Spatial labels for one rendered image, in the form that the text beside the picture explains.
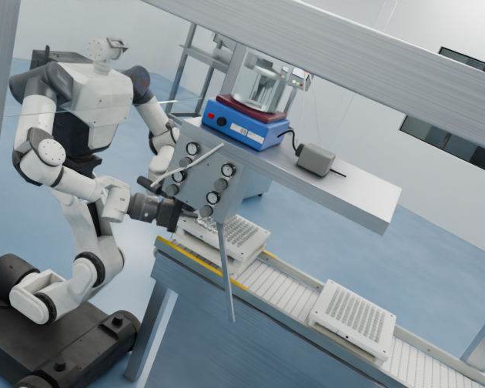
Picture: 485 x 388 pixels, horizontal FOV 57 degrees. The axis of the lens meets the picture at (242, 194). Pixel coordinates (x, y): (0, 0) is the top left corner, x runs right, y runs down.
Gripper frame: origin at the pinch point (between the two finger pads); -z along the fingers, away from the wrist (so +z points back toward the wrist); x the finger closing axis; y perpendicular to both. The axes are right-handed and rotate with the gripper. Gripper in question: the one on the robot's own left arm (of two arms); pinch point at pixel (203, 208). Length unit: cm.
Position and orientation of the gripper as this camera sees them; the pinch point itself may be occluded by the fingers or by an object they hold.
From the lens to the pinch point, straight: 158.6
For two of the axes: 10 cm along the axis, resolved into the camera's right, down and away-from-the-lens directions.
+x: -3.2, 8.7, 3.7
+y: -5.1, 1.7, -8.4
